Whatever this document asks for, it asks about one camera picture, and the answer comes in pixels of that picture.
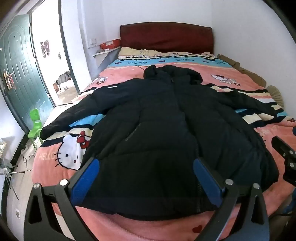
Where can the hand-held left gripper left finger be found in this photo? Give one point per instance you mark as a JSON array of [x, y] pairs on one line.
[[85, 182]]

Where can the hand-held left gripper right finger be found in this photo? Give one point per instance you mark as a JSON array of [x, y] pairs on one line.
[[208, 183]]

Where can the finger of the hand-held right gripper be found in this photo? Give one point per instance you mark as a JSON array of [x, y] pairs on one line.
[[283, 147]]

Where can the black puffer jacket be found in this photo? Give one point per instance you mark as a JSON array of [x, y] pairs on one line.
[[161, 127]]

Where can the beige hand fan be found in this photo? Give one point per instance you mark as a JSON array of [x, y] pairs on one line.
[[276, 95]]

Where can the metal rack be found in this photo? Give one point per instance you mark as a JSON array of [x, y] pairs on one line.
[[11, 172]]

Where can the white floor socket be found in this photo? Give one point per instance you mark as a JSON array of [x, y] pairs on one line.
[[17, 213]]

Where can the green plastic chair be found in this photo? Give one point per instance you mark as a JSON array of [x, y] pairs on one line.
[[35, 117]]

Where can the dark bag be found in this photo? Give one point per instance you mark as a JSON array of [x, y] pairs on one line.
[[63, 77]]

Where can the pink cartoon printed blanket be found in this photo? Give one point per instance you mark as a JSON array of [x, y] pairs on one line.
[[124, 74]]

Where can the green door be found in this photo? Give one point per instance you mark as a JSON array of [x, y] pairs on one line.
[[20, 69]]

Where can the orange box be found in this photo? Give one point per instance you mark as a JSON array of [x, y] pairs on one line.
[[111, 44]]

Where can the dark red bed headboard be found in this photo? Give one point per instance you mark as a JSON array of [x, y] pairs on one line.
[[166, 37]]

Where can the white wall shelf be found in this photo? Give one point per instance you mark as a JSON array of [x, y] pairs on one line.
[[104, 52]]

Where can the white wall switch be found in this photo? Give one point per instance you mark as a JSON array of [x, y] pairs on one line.
[[93, 42]]

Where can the wall sticker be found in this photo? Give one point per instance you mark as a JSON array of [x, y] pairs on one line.
[[45, 47]]

